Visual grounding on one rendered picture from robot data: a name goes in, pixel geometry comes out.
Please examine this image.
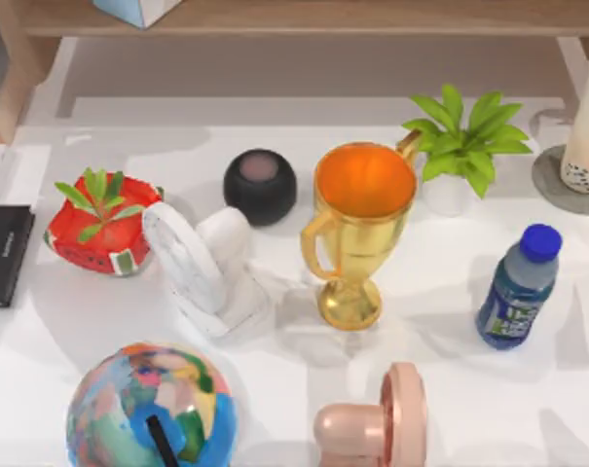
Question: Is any black round speaker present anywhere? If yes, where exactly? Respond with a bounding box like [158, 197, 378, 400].
[223, 148, 299, 228]

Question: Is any gold trophy cup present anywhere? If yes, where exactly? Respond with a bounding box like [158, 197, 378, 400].
[300, 129, 425, 333]

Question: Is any white desk fan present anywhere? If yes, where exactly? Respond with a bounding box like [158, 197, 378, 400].
[141, 201, 271, 340]

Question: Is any white potted green plant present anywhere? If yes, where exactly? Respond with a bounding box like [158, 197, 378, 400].
[401, 84, 534, 218]

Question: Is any red plant pot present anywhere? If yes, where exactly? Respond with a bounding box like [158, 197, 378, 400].
[43, 167, 166, 277]

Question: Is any pink desk fan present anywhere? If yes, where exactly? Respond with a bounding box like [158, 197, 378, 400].
[313, 361, 428, 467]

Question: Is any wooden shelf unit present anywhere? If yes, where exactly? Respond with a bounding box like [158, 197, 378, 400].
[0, 0, 589, 149]

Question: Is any colourful globe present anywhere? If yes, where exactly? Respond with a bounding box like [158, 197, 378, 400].
[65, 341, 240, 467]

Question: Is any blue bottle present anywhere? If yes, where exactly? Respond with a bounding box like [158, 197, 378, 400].
[475, 223, 564, 350]

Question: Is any grey round coaster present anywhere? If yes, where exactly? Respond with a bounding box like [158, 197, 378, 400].
[532, 144, 589, 215]

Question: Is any light blue box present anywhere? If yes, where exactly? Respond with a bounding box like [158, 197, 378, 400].
[92, 0, 183, 31]

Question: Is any cream speckled cup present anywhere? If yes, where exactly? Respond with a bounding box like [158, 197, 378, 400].
[560, 46, 589, 196]

